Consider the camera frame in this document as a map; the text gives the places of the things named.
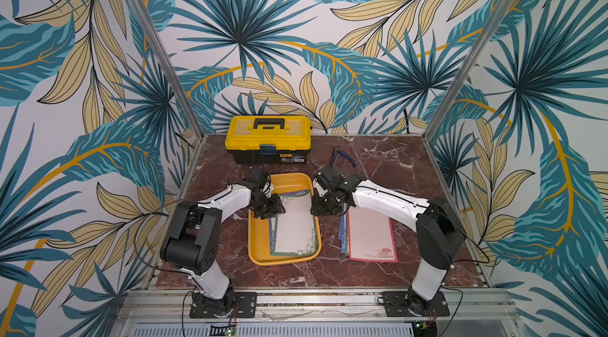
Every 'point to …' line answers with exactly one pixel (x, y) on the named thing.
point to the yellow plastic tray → (259, 229)
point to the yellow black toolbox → (268, 139)
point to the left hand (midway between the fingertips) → (280, 214)
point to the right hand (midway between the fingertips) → (314, 210)
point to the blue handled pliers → (336, 149)
